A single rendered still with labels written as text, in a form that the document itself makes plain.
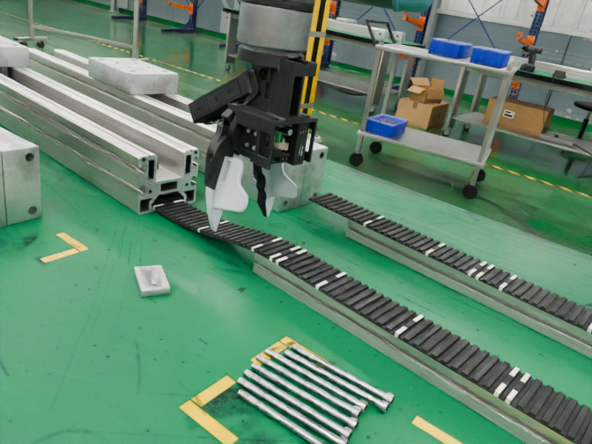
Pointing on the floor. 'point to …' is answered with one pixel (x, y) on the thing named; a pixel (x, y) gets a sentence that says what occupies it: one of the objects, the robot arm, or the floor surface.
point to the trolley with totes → (388, 129)
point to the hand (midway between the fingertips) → (238, 213)
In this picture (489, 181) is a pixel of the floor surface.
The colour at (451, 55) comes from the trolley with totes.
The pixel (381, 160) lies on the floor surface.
